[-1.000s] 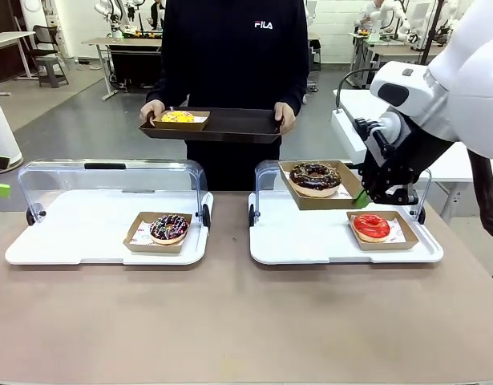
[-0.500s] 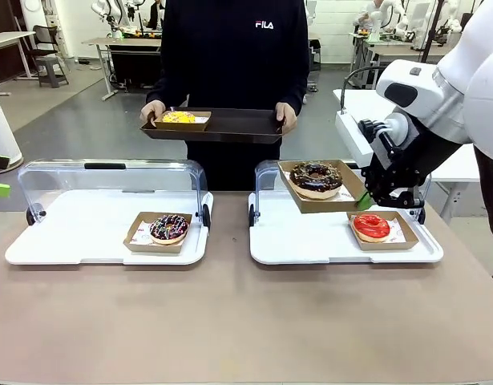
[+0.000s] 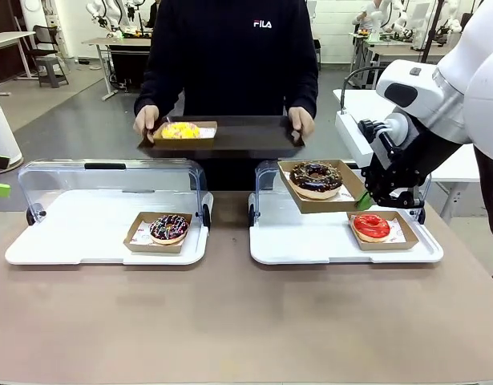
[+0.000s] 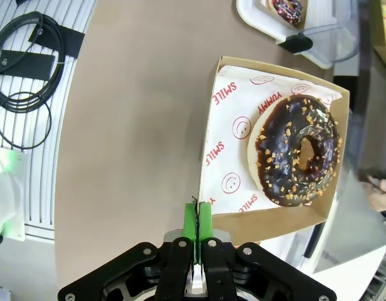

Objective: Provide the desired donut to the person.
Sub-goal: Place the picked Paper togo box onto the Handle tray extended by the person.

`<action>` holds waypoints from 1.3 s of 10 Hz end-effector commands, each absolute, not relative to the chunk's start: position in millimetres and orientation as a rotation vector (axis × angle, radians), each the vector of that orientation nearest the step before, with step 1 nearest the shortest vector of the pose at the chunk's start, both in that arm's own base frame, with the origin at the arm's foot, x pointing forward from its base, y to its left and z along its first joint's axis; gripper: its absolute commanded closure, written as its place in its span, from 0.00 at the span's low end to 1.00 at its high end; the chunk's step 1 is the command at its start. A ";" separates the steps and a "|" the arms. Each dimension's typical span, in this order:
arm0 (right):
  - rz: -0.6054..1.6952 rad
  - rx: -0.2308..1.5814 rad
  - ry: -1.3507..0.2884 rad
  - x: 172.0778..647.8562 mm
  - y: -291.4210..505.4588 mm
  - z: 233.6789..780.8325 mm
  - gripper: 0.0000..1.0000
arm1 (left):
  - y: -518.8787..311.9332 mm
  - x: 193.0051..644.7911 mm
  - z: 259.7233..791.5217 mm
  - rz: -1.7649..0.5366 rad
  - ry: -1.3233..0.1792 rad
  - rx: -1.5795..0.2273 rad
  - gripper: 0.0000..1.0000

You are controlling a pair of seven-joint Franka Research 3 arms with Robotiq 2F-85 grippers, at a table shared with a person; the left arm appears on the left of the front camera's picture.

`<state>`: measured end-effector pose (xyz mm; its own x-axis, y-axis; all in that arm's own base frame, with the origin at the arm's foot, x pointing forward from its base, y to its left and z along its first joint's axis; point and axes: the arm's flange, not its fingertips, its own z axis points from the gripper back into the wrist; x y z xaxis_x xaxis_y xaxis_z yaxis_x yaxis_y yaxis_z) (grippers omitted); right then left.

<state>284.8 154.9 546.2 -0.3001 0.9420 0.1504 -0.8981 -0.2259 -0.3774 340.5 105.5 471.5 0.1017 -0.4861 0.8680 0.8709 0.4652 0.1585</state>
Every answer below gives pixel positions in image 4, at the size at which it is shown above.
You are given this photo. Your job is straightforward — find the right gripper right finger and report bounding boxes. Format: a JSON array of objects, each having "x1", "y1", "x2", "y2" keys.
[{"x1": 197, "y1": 202, "x2": 338, "y2": 301}]

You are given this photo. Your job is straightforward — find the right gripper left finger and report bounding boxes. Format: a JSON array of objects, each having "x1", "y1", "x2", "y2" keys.
[{"x1": 57, "y1": 203, "x2": 199, "y2": 301}]

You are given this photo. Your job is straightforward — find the chocolate donut with nut bits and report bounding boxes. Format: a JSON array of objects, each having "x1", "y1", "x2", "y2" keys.
[{"x1": 247, "y1": 93, "x2": 343, "y2": 208}]

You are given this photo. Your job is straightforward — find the white printed paper liner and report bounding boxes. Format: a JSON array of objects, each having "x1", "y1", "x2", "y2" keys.
[{"x1": 201, "y1": 64, "x2": 343, "y2": 216}]

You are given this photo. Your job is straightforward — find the white robot base green light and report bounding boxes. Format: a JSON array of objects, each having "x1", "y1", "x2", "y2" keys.
[{"x1": 0, "y1": 145, "x2": 26, "y2": 244}]

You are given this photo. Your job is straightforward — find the chocolate donut with colourful sprinkles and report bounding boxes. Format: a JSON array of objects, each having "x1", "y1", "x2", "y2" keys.
[{"x1": 272, "y1": 0, "x2": 304, "y2": 26}]

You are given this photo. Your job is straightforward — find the person's left hand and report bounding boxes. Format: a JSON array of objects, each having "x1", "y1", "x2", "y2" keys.
[{"x1": 361, "y1": 176, "x2": 386, "y2": 214}]

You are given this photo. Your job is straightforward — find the clear display case lid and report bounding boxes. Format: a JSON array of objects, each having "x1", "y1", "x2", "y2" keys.
[
  {"x1": 292, "y1": 216, "x2": 386, "y2": 273},
  {"x1": 285, "y1": 0, "x2": 362, "y2": 63}
]

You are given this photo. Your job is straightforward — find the white display case base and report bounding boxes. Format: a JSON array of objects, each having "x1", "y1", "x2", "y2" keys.
[
  {"x1": 305, "y1": 244, "x2": 386, "y2": 301},
  {"x1": 235, "y1": 0, "x2": 336, "y2": 69}
]

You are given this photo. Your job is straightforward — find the black rectangular mounting plate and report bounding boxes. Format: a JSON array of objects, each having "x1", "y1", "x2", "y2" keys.
[{"x1": 0, "y1": 49, "x2": 56, "y2": 81}]

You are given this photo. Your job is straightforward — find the white slatted platform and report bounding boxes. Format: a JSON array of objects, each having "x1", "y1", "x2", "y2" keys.
[{"x1": 0, "y1": 0, "x2": 97, "y2": 243}]

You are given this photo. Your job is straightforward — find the thin black cable loop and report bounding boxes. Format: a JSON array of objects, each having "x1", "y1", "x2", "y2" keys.
[{"x1": 0, "y1": 92, "x2": 53, "y2": 150}]

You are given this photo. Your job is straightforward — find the thick black coiled cable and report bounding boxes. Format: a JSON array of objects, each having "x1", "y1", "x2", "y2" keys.
[{"x1": 0, "y1": 11, "x2": 67, "y2": 112}]

